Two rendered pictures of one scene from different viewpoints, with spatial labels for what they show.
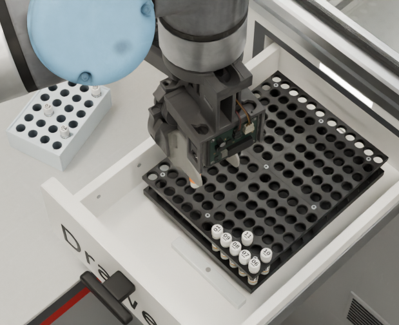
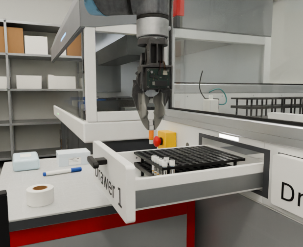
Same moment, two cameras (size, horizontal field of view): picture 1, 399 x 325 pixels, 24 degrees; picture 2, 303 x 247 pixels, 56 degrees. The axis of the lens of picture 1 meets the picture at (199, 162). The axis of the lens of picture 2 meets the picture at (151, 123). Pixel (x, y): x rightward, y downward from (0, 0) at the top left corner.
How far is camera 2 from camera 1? 78 cm
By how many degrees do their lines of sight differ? 53
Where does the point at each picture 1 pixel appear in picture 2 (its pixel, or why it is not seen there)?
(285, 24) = (207, 123)
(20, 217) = (88, 191)
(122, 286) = (102, 159)
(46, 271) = (85, 202)
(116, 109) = not seen: hidden behind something
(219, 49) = (152, 21)
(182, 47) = (140, 22)
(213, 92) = (148, 40)
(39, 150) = not seen: hidden behind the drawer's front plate
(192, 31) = (143, 12)
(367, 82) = (235, 128)
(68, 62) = not seen: outside the picture
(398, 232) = (258, 224)
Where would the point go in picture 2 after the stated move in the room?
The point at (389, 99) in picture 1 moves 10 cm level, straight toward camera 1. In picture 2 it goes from (244, 130) to (227, 135)
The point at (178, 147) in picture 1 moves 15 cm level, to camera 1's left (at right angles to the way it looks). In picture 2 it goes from (142, 103) to (88, 102)
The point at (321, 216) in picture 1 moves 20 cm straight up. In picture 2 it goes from (205, 162) to (207, 72)
